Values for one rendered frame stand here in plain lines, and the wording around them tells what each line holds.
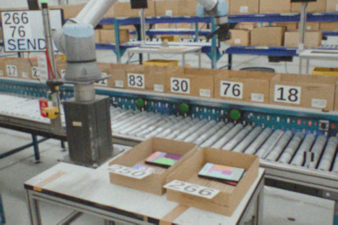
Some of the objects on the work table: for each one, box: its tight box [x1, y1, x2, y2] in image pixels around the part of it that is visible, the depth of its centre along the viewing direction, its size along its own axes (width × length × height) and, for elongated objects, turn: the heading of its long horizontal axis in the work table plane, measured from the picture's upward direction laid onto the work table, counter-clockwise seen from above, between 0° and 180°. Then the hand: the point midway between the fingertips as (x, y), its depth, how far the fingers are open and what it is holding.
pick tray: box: [108, 136, 199, 196], centre depth 170 cm, size 28×38×10 cm
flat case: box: [145, 151, 184, 167], centre depth 178 cm, size 14×19×2 cm
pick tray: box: [166, 147, 260, 217], centre depth 153 cm, size 28×38×10 cm
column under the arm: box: [57, 95, 125, 170], centre depth 189 cm, size 26×26×33 cm
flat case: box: [198, 162, 246, 184], centre depth 162 cm, size 14×19×2 cm
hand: (221, 52), depth 249 cm, fingers open, 5 cm apart
